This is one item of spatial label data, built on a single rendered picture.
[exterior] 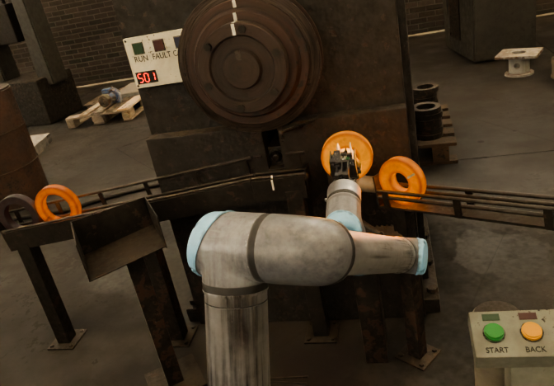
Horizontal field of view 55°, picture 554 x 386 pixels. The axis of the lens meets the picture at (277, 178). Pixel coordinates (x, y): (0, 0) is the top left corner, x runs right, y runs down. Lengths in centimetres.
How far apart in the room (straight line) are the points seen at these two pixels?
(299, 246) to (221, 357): 24
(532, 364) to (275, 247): 67
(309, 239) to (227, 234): 14
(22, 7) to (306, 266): 639
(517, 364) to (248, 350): 60
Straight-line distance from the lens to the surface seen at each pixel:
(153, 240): 188
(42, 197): 231
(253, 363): 95
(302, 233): 85
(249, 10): 169
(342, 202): 135
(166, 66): 198
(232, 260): 88
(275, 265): 84
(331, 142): 159
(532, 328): 128
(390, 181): 171
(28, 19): 702
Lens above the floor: 143
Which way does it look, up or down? 23 degrees down
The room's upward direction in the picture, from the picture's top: 11 degrees counter-clockwise
